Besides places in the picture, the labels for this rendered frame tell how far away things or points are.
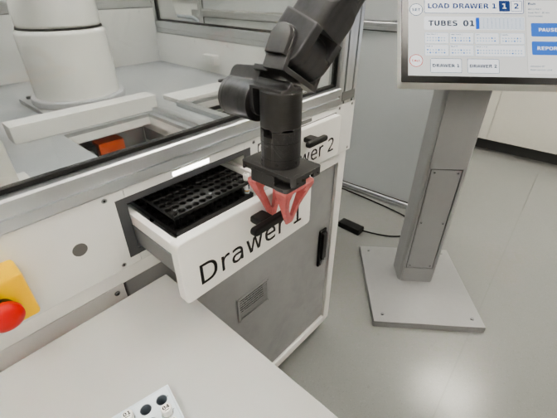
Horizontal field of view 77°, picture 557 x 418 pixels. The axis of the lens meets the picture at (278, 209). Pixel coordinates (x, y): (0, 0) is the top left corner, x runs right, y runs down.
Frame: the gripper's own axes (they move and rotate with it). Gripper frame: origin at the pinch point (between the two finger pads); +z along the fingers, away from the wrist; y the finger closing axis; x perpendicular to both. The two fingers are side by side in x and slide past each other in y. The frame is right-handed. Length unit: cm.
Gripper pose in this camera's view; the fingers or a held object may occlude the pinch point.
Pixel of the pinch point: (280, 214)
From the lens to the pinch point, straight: 56.5
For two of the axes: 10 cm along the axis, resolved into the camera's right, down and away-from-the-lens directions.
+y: -7.4, -3.5, 5.7
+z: 0.0, 8.5, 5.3
